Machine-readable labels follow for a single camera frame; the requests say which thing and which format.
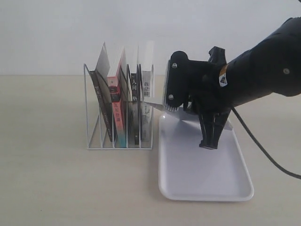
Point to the blue moon cover book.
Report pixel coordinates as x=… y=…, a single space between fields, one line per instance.
x=179 y=113

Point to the black spine book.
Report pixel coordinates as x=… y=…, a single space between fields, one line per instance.
x=135 y=82

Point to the pink teal spine book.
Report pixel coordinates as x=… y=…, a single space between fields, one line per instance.
x=116 y=82

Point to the white plastic tray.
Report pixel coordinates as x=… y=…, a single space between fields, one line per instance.
x=187 y=172

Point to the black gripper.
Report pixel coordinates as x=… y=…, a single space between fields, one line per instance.
x=194 y=85

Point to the white wire book rack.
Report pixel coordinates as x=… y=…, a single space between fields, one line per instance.
x=97 y=134

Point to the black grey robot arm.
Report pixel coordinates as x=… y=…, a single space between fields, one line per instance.
x=271 y=66

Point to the white grey spine book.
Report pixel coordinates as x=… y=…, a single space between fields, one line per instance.
x=147 y=80

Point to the dark brown book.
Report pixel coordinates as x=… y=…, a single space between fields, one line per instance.
x=99 y=80

